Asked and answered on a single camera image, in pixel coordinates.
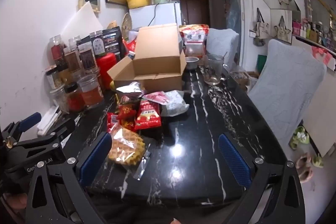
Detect white foam board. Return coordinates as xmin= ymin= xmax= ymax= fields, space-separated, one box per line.
xmin=60 ymin=1 xmax=104 ymax=42

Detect glass measuring mug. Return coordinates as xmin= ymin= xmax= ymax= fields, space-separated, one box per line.
xmin=203 ymin=54 xmax=231 ymax=86

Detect red plastic container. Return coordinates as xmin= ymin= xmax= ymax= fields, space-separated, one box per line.
xmin=95 ymin=52 xmax=118 ymax=91

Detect brown cardboard box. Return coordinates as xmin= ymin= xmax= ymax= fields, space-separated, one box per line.
xmin=107 ymin=23 xmax=187 ymax=92

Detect shelf row of small bottles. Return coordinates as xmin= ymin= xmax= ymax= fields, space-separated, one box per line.
xmin=291 ymin=15 xmax=336 ymax=52

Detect metal bowl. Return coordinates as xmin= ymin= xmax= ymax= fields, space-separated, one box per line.
xmin=185 ymin=56 xmax=200 ymax=71

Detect group of clear food jars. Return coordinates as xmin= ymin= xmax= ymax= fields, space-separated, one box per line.
xmin=45 ymin=30 xmax=105 ymax=114

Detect pink snack packet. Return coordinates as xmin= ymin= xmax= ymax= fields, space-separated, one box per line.
xmin=143 ymin=91 xmax=168 ymax=105

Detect red snack packet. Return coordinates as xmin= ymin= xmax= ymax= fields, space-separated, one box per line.
xmin=135 ymin=99 xmax=162 ymax=130

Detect red snack bag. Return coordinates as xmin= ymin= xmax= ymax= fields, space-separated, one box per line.
xmin=123 ymin=37 xmax=138 ymax=60

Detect green slipper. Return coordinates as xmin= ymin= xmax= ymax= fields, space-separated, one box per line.
xmin=311 ymin=154 xmax=324 ymax=168
xmin=289 ymin=126 xmax=311 ymax=150

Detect plastic bag of food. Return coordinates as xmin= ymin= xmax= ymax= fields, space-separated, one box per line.
xmin=229 ymin=70 xmax=253 ymax=91

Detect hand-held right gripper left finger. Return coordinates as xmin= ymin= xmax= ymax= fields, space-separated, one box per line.
xmin=25 ymin=132 xmax=113 ymax=224

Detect grey covered chair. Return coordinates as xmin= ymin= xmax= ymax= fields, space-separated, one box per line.
xmin=247 ymin=39 xmax=328 ymax=146
xmin=206 ymin=28 xmax=240 ymax=68

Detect woven round fan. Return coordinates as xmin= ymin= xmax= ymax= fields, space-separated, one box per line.
xmin=122 ymin=12 xmax=133 ymax=33

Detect white paper packets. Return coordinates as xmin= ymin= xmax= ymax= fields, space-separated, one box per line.
xmin=36 ymin=105 xmax=61 ymax=136

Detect red white nut bag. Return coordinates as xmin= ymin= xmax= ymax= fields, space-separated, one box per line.
xmin=179 ymin=25 xmax=210 ymax=59

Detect silver foil snack packet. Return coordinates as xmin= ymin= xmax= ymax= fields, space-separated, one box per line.
xmin=115 ymin=81 xmax=146 ymax=101

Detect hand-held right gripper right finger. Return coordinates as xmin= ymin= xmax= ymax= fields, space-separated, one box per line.
xmin=218 ymin=133 xmax=306 ymax=224

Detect red gold candy packet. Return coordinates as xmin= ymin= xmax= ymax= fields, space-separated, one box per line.
xmin=117 ymin=104 xmax=137 ymax=130

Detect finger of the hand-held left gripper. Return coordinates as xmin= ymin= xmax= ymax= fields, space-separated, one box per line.
xmin=1 ymin=112 xmax=42 ymax=147
xmin=9 ymin=118 xmax=76 ymax=156

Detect black coffee bag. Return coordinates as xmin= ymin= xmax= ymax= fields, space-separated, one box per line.
xmin=102 ymin=27 xmax=127 ymax=62

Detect pink sticky notes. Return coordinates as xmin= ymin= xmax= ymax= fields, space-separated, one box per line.
xmin=311 ymin=46 xmax=333 ymax=66

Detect green bag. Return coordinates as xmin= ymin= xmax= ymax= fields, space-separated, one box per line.
xmin=257 ymin=54 xmax=267 ymax=73

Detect pink slipper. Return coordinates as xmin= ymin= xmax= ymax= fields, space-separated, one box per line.
xmin=295 ymin=153 xmax=313 ymax=183

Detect white refrigerator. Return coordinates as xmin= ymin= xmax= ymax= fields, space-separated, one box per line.
xmin=128 ymin=3 xmax=182 ymax=31

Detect white bread packet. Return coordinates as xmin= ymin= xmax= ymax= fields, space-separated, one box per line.
xmin=160 ymin=90 xmax=190 ymax=117

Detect black power cable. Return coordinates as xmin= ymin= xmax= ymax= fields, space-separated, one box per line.
xmin=148 ymin=3 xmax=161 ymax=28

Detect leaning cardboard panel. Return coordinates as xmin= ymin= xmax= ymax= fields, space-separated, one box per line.
xmin=301 ymin=76 xmax=336 ymax=157

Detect clear waffle packet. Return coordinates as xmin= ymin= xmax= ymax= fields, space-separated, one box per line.
xmin=109 ymin=126 xmax=151 ymax=181

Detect small red candy packet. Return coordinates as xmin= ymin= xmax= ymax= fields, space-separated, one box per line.
xmin=107 ymin=112 xmax=120 ymax=133

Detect brown door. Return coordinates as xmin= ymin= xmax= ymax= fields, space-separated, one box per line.
xmin=179 ymin=0 xmax=210 ymax=28

